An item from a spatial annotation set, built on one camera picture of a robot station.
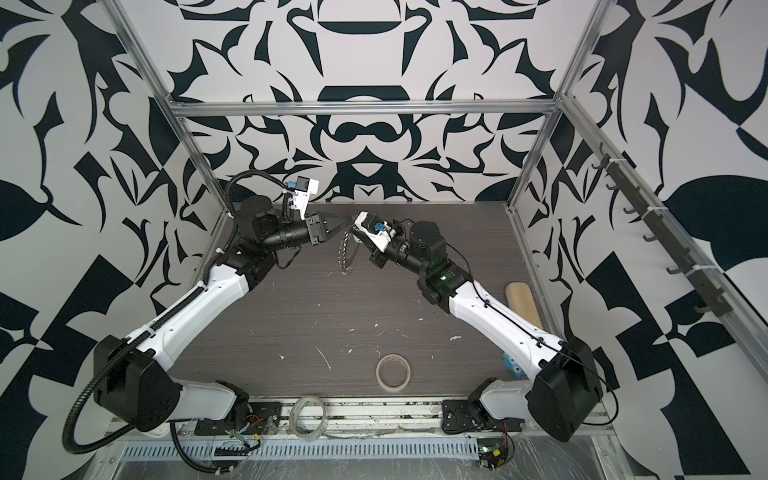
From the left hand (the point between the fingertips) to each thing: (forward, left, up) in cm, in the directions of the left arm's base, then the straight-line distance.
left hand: (354, 213), depth 66 cm
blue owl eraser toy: (-23, -40, -37) cm, 59 cm away
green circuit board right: (-41, -31, -39) cm, 65 cm away
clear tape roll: (-33, +17, -38) cm, 53 cm away
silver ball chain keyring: (-6, +3, -7) cm, 10 cm away
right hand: (0, -1, -3) cm, 3 cm away
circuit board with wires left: (-33, +26, -33) cm, 54 cm away
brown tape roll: (-19, -8, -37) cm, 42 cm away
